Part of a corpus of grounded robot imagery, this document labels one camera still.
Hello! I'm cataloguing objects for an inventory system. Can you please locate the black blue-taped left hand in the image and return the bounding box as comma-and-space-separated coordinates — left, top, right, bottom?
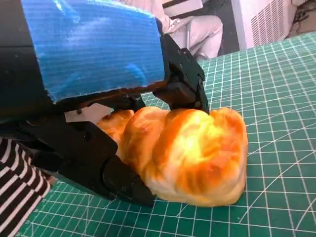
0, 0, 210, 208

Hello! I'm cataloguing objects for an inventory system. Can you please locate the small white grille unit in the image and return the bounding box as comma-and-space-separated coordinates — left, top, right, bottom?
214, 0, 297, 55

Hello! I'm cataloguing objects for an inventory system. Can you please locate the person in white clothing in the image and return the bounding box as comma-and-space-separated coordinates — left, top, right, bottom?
161, 0, 224, 60

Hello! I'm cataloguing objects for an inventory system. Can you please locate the orange toy bread loaf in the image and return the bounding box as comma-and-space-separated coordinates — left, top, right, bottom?
96, 107, 249, 206

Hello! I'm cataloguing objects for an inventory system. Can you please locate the green cutting mat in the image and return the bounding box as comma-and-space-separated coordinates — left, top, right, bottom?
18, 32, 316, 237

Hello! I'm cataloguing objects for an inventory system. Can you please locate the person in striped trousers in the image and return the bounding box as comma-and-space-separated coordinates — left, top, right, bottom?
0, 137, 52, 237

